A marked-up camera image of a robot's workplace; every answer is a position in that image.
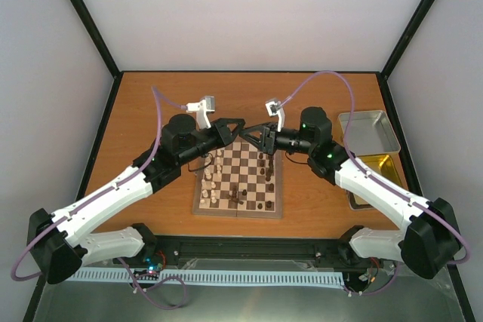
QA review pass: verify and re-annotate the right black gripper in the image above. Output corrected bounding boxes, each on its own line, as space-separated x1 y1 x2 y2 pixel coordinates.
239 121 313 155

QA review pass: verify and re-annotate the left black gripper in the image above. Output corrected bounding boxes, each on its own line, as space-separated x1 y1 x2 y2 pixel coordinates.
179 118 246 166

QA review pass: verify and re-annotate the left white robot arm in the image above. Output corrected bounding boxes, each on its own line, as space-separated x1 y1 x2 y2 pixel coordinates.
27 114 245 284

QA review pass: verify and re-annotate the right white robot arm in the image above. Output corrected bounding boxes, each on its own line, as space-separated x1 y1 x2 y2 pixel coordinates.
240 107 467 279

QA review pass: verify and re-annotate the row of white chess pieces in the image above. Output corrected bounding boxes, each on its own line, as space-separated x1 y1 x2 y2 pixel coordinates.
198 149 228 211

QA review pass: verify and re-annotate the dark king chess piece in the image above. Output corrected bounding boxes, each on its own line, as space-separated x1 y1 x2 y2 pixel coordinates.
265 155 274 182

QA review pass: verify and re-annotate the wooden folding chess board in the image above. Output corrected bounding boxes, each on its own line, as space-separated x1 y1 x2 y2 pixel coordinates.
192 139 283 219

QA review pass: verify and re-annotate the silver tin lid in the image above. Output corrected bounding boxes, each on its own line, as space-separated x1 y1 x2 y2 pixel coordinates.
347 110 401 156

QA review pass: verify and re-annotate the gold tin box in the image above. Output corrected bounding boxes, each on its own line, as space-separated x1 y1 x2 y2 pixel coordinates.
340 154 402 210

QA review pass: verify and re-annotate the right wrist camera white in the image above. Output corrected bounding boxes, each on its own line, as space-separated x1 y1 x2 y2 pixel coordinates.
265 98 285 132

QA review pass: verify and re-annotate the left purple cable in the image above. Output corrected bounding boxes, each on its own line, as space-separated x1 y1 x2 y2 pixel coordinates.
10 86 188 282

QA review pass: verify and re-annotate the purple cable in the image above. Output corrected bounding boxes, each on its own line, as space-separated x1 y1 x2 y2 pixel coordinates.
281 69 472 298
10 86 188 282

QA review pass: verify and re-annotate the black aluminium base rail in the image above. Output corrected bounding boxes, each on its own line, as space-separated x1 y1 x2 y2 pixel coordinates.
48 234 452 274

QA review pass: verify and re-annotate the light blue cable duct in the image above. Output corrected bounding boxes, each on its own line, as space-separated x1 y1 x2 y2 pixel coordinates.
69 267 344 289

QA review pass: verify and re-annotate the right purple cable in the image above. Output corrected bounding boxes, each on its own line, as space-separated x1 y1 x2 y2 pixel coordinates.
281 69 472 298

